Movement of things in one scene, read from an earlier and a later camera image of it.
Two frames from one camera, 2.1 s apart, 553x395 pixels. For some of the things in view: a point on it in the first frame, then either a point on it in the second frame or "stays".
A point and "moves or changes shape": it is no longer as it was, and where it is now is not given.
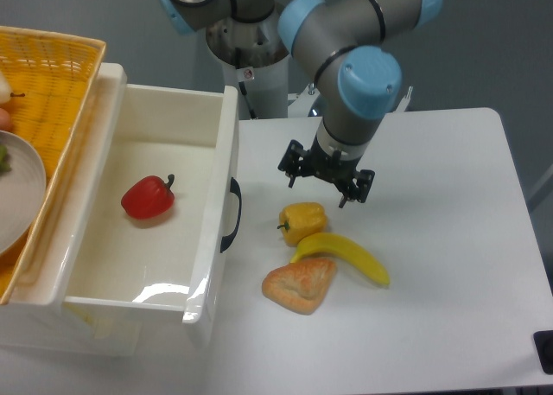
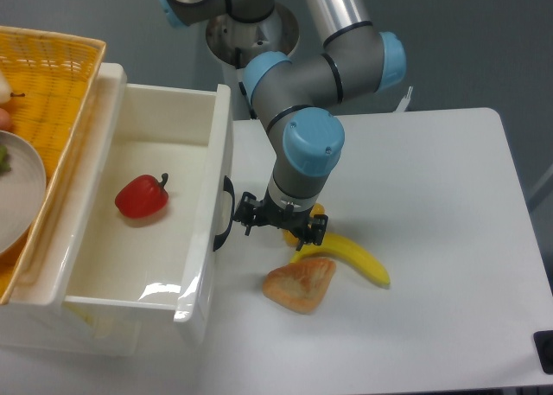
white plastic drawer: [42, 319] stays
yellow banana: [343, 247] stays
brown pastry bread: [300, 285] stays
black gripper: [331, 167] -> [272, 213]
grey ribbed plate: [22, 192] stays
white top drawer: [154, 235] moves or changes shape
